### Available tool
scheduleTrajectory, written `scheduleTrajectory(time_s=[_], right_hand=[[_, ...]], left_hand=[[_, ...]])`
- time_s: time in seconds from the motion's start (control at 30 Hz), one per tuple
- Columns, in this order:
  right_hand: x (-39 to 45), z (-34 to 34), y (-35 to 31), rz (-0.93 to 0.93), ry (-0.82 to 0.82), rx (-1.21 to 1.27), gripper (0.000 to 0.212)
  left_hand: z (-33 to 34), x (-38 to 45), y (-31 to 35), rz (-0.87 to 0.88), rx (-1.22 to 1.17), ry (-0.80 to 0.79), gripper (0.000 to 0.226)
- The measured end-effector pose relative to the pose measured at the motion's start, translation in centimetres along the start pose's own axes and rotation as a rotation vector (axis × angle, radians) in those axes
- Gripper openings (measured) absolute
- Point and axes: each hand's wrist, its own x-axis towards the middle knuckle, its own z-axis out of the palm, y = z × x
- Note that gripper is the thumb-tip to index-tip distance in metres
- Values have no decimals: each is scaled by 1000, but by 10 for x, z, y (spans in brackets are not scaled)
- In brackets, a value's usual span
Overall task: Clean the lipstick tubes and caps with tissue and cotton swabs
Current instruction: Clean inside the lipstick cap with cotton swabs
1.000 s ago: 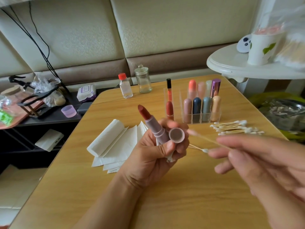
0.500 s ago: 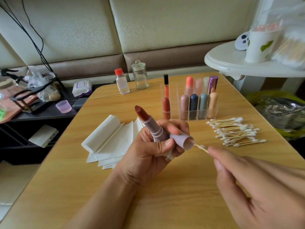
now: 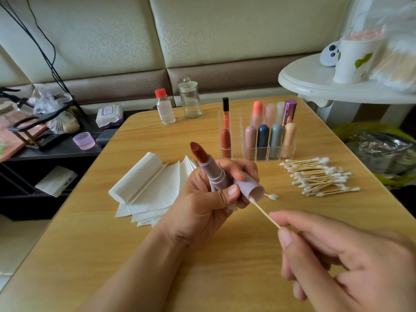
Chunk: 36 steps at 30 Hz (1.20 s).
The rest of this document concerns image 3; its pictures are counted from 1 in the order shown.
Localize white mug green leaf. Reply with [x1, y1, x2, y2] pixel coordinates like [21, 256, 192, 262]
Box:
[333, 30, 386, 85]

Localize white panda figure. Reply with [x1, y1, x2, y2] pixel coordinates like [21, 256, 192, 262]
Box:
[320, 41, 341, 68]

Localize black low shelf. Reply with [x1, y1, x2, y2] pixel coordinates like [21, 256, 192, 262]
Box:
[0, 110, 157, 221]

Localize pile of cotton swabs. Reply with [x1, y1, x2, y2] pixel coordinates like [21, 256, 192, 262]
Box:
[279, 156, 361, 198]

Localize red lipstick mauve tube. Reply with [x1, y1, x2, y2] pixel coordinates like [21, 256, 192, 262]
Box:
[190, 141, 232, 191]

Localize mauve lipstick cap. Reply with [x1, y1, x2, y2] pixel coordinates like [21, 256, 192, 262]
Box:
[234, 171, 266, 203]

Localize person's left hand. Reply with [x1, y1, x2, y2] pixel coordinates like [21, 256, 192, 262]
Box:
[156, 158, 261, 247]

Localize small purple plastic cup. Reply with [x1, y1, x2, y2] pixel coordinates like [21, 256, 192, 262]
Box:
[73, 131, 96, 151]

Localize beige padded backrest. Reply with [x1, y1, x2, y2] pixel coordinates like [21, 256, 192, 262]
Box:
[0, 0, 365, 104]

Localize white round side table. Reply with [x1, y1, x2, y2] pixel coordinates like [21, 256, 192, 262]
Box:
[278, 54, 416, 104]

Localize pink tray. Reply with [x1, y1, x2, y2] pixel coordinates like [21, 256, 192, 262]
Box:
[0, 110, 46, 163]

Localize clear acrylic lipstick organizer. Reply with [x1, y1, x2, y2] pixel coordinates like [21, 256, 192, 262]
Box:
[221, 97, 298, 160]

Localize white power bank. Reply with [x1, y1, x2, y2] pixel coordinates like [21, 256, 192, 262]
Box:
[34, 166, 78, 198]

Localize person's left forearm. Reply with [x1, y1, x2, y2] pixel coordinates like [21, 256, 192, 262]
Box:
[78, 231, 186, 312]

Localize black cables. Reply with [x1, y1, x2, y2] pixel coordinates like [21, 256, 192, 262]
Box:
[0, 0, 82, 111]

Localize yellow-green bin with bag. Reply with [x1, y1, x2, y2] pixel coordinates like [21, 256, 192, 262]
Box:
[331, 122, 416, 189]

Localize glass jar with lid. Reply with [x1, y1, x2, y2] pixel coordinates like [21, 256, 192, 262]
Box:
[178, 76, 203, 119]

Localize person's right hand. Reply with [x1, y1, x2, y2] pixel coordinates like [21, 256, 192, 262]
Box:
[269, 210, 416, 312]

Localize wet wipes pack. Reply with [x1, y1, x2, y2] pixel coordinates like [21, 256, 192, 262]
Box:
[95, 104, 124, 129]

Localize crumpled clear plastic bag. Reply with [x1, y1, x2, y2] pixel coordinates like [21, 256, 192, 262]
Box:
[29, 83, 81, 134]

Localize stack of white tissues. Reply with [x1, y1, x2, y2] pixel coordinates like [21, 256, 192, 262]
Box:
[108, 152, 197, 228]

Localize clear bottle red cap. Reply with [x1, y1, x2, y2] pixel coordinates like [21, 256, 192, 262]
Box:
[155, 88, 176, 125]

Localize black clip tool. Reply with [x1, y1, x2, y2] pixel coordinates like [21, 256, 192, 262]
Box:
[0, 86, 30, 108]

